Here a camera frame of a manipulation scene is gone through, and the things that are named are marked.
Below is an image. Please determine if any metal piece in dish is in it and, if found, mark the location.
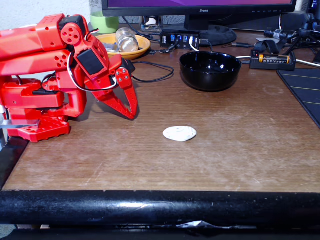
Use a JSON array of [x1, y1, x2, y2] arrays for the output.
[[101, 42, 118, 53]]

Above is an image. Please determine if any clear glass jar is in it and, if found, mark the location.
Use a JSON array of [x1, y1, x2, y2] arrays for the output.
[[115, 27, 140, 53]]

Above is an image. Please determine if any yellow ceramic dish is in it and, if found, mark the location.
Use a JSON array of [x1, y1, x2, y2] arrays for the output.
[[95, 33, 152, 61]]

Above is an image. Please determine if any black usb hub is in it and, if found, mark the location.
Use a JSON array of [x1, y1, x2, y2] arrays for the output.
[[159, 29, 201, 50]]

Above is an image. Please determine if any black glossy bowl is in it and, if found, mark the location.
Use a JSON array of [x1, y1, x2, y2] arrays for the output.
[[179, 51, 243, 92]]

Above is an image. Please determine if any metal table clamp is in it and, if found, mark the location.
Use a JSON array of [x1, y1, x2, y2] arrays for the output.
[[0, 119, 41, 130]]

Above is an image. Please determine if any black table edge bar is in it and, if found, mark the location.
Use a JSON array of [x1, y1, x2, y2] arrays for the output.
[[0, 189, 320, 226]]

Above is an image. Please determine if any black audio plug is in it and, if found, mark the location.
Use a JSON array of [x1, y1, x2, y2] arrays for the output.
[[221, 41, 255, 49]]

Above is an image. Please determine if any black computer monitor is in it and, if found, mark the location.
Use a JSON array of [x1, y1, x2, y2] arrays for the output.
[[101, 0, 298, 47]]

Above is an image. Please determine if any black battery charger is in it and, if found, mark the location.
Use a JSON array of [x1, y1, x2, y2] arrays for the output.
[[249, 49, 297, 72]]

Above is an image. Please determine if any yellow and black battery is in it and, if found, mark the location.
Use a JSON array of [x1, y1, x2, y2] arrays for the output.
[[258, 54, 290, 64]]

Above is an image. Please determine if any black flashlight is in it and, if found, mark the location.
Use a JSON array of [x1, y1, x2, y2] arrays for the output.
[[264, 27, 301, 41]]

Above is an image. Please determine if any black mat with yellow lines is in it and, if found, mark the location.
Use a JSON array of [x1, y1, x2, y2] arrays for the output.
[[276, 68, 320, 128]]

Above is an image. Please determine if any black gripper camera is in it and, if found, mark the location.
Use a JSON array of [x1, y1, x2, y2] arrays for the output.
[[121, 57, 136, 76]]

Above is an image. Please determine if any white servo wire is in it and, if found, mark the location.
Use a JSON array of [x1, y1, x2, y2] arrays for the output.
[[66, 28, 119, 92]]

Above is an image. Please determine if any white usb cable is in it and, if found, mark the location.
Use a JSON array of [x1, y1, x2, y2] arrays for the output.
[[189, 36, 252, 61]]

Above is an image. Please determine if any black strap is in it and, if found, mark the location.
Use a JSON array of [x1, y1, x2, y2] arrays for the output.
[[254, 39, 288, 55]]

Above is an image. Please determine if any white charger cable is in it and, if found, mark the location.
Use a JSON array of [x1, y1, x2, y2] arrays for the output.
[[295, 58, 320, 69]]

